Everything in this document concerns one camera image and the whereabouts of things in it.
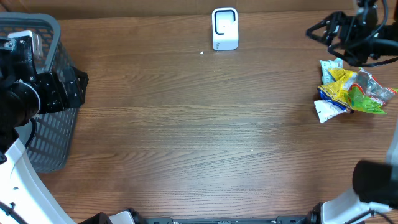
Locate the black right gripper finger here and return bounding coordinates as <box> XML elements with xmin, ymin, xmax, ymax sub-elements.
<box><xmin>327</xmin><ymin>42</ymin><xmax>358</xmax><ymax>66</ymax></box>
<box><xmin>305</xmin><ymin>11</ymin><xmax>345</xmax><ymax>46</ymax></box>

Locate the teal tissue packet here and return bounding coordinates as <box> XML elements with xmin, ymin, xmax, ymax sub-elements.
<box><xmin>319</xmin><ymin>58</ymin><xmax>343</xmax><ymax>84</ymax></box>

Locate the yellow snack packet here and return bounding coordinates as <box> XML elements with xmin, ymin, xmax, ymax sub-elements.
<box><xmin>318</xmin><ymin>68</ymin><xmax>358</xmax><ymax>110</ymax></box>

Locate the green snack packet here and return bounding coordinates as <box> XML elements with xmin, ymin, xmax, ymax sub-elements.
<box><xmin>345</xmin><ymin>68</ymin><xmax>397</xmax><ymax>114</ymax></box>

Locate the white tube gold cap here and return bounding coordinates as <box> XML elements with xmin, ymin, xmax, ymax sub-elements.
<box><xmin>314</xmin><ymin>100</ymin><xmax>351</xmax><ymax>123</ymax></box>

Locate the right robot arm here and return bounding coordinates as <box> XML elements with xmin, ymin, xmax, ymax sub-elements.
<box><xmin>300</xmin><ymin>0</ymin><xmax>397</xmax><ymax>223</ymax></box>

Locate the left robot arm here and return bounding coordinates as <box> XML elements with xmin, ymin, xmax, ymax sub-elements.
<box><xmin>1</xmin><ymin>31</ymin><xmax>88</xmax><ymax>223</ymax></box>

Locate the white barcode scanner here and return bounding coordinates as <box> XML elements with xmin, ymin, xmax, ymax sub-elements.
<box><xmin>211</xmin><ymin>7</ymin><xmax>239</xmax><ymax>51</ymax></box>

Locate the grey plastic mesh basket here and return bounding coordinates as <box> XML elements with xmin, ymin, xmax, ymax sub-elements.
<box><xmin>1</xmin><ymin>12</ymin><xmax>80</xmax><ymax>172</ymax></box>

